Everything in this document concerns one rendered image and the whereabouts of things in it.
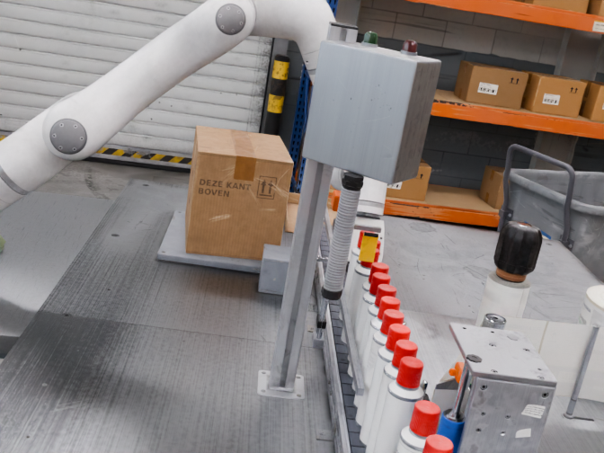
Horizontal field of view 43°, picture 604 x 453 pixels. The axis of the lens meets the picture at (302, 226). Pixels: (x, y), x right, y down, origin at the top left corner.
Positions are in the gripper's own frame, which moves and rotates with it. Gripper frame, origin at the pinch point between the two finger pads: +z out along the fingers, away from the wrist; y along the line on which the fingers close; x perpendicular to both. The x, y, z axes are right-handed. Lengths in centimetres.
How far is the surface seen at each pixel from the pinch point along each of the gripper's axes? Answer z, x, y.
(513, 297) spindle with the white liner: -2.7, -21.0, 28.1
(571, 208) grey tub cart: -42, 171, 122
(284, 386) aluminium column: 19.5, -22.8, -14.0
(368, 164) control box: -21, -49, -8
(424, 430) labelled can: 14, -72, 0
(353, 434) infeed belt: 22.2, -42.7, -3.5
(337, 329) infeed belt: 9.3, -7.0, -3.3
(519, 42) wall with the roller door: -188, 407, 167
